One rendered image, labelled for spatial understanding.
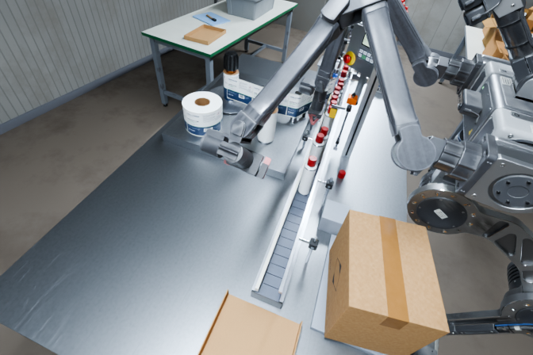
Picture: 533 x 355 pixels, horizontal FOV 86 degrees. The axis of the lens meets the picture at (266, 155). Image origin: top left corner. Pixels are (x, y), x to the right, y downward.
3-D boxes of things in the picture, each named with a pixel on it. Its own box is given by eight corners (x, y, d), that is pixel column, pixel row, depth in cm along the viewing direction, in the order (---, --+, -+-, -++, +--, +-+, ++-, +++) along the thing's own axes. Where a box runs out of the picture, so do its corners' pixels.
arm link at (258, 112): (356, -2, 64) (356, 20, 74) (337, -16, 65) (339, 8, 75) (237, 142, 72) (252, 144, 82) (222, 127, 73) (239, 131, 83)
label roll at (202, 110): (178, 130, 148) (174, 107, 138) (196, 110, 163) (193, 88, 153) (213, 140, 145) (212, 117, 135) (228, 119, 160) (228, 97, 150)
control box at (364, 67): (356, 59, 135) (370, 17, 122) (385, 74, 126) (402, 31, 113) (341, 63, 131) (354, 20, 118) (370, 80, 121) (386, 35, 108)
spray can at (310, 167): (299, 185, 128) (308, 151, 114) (310, 188, 127) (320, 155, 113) (296, 193, 125) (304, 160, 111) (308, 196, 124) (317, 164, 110)
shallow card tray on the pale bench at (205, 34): (204, 28, 276) (203, 24, 273) (226, 32, 271) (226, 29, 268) (184, 39, 252) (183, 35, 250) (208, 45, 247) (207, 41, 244)
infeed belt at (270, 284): (336, 81, 211) (338, 76, 209) (347, 84, 210) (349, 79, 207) (254, 296, 96) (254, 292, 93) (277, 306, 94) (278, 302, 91)
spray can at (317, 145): (307, 162, 140) (316, 129, 126) (317, 166, 139) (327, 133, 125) (304, 169, 136) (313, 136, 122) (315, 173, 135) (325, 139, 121)
